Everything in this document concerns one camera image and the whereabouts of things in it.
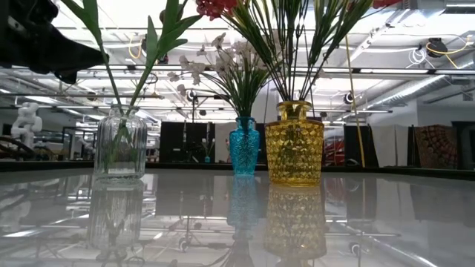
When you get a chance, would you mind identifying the small blue glass vase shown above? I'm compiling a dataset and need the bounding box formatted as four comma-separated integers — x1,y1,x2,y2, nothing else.
229,116,261,177

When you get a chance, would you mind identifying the pale pink flower stem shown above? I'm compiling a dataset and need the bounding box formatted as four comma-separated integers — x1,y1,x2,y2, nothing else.
142,9,168,81

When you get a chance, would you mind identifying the silver air duct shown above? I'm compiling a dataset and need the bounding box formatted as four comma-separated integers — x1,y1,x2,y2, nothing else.
365,73,475,112

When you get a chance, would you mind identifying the clear ribbed glass vase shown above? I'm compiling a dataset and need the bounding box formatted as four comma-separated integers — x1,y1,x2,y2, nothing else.
94,105,148,179

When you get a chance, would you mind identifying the yellow diamond-pattern glass vase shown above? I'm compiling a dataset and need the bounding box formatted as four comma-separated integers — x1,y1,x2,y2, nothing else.
264,100,325,188

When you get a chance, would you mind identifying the long yellow cable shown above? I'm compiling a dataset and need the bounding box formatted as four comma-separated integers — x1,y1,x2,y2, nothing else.
343,35,367,168

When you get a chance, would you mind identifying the white hanging cloth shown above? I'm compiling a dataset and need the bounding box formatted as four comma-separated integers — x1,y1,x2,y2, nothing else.
370,124,413,168

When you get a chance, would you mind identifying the patterned red tapestry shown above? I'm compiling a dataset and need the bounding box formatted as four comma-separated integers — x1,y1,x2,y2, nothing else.
413,125,459,170

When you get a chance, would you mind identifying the black partition panel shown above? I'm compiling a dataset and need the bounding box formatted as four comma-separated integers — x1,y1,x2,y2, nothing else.
159,121,216,164
343,124,379,168

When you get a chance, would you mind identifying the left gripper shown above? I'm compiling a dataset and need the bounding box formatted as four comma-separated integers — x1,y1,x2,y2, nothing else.
0,0,111,85

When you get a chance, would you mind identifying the tiny blue vase with flowers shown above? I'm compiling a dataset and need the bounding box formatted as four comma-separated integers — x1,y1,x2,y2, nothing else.
201,137,217,164

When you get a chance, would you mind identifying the white artificial flower bunch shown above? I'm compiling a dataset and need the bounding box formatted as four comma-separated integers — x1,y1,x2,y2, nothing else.
232,39,278,119
211,32,272,119
166,44,253,119

